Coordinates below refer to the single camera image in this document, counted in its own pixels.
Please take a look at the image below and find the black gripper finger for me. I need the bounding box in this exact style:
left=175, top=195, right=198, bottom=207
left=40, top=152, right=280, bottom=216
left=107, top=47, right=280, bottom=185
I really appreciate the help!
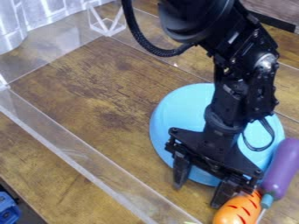
left=172, top=152, right=192, bottom=189
left=210, top=179, right=242, bottom=209

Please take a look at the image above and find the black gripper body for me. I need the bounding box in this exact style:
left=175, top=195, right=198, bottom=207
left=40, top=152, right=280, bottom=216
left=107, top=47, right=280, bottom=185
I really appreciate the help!
left=164, top=127, right=264, bottom=190

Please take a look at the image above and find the orange toy carrot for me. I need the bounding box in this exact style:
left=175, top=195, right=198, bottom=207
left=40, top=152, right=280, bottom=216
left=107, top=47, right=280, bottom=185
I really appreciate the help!
left=212, top=190, right=262, bottom=224

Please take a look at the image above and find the purple toy eggplant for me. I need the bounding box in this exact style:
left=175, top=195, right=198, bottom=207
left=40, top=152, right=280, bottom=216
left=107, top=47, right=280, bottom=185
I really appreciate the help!
left=259, top=138, right=299, bottom=209

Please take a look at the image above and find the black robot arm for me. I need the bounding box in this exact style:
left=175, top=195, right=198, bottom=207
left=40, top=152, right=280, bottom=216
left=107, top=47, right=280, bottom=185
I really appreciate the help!
left=159, top=0, right=279, bottom=208

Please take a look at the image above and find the blue round plate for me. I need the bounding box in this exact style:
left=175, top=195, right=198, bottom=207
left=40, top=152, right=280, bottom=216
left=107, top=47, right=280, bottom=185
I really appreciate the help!
left=148, top=82, right=286, bottom=187

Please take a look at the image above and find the dark baseboard strip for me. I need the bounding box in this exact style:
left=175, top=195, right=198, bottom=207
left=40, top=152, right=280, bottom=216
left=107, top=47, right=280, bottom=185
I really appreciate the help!
left=252, top=12, right=295, bottom=33

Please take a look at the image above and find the blue object at corner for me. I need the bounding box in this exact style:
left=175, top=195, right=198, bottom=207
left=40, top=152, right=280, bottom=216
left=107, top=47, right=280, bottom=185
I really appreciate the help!
left=0, top=192, right=21, bottom=224

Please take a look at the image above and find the white curtain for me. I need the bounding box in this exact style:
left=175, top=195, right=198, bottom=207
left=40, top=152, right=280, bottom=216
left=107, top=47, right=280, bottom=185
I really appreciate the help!
left=0, top=0, right=113, bottom=55

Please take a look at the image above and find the black cable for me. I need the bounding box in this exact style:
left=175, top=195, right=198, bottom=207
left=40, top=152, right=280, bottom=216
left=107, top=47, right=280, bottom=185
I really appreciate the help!
left=120, top=0, right=195, bottom=58

